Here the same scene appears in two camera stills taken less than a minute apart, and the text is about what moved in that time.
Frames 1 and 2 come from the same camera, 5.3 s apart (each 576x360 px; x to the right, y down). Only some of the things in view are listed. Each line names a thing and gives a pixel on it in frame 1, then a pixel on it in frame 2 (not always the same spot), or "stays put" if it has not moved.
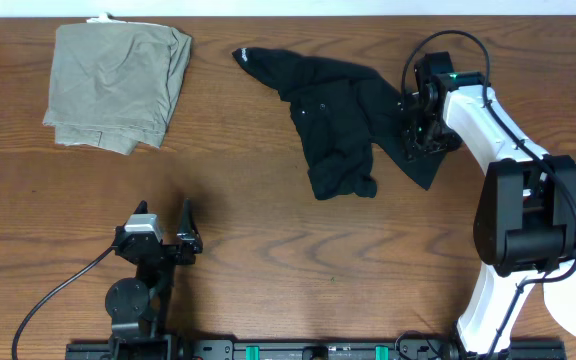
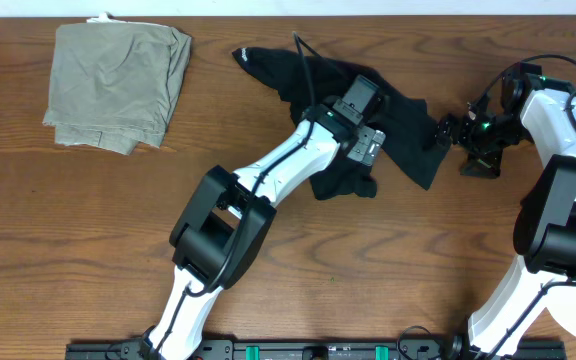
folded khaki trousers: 114,84 stays put
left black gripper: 166,248 → 350,138
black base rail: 125,348 stays put
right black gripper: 411,146 → 489,165
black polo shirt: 340,112 stays put
